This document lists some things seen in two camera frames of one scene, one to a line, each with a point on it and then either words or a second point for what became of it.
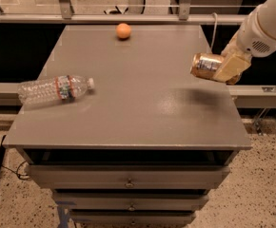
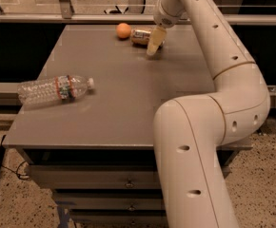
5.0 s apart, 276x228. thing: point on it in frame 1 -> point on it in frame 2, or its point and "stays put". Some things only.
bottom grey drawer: [132, 217] stays put
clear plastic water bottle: [53, 89] stays put
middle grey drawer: [130, 200] stays put
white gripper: [251, 37] -> [162, 19]
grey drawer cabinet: [147, 144] stays put
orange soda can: [206, 65] -> [141, 36]
